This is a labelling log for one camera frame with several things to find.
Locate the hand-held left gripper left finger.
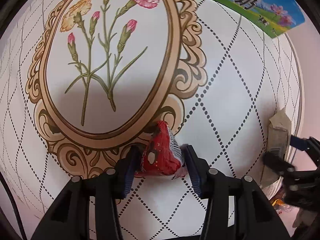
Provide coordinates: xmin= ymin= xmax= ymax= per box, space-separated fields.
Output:
xmin=30 ymin=146 xmax=143 ymax=240

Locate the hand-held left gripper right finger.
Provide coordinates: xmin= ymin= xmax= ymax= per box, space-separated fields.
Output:
xmin=182 ymin=144 xmax=292 ymax=240

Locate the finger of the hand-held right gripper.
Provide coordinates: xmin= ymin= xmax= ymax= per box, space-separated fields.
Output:
xmin=263 ymin=151 xmax=302 ymax=180
xmin=290 ymin=135 xmax=320 ymax=161

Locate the cream snack packet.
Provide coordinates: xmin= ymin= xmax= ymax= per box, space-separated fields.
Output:
xmin=260 ymin=107 xmax=293 ymax=193

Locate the large orange snack packet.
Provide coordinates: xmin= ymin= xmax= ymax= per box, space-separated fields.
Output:
xmin=272 ymin=197 xmax=291 ymax=207

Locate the red snack packet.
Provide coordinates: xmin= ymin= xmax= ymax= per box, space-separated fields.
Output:
xmin=135 ymin=120 xmax=189 ymax=180

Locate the floral printed tablecloth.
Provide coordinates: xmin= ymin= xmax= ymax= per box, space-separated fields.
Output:
xmin=0 ymin=0 xmax=304 ymax=240

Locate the blue green milk carton box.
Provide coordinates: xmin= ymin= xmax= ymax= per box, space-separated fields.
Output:
xmin=92 ymin=0 xmax=306 ymax=39

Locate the black cable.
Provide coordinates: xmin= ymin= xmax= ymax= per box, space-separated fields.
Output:
xmin=0 ymin=173 xmax=28 ymax=240

